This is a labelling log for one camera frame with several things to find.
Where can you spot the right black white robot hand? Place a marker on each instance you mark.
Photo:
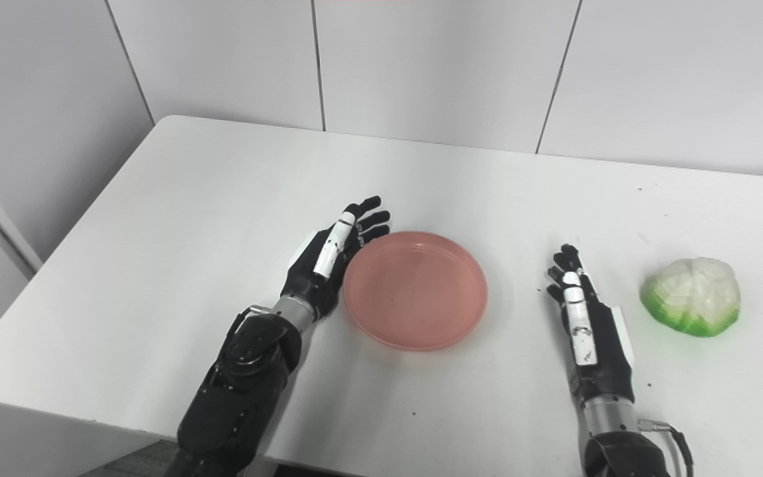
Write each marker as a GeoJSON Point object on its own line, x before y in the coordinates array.
{"type": "Point", "coordinates": [603, 358]}

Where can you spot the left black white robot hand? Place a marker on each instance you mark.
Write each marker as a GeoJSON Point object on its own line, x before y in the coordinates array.
{"type": "Point", "coordinates": [308, 275]}

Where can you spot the pink round plate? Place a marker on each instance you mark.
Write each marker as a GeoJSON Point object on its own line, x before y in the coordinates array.
{"type": "Point", "coordinates": [414, 291]}

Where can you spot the green white cabbage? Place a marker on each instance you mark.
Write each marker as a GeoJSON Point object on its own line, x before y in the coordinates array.
{"type": "Point", "coordinates": [693, 295]}

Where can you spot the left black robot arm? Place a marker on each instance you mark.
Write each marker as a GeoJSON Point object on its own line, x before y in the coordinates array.
{"type": "Point", "coordinates": [242, 391]}

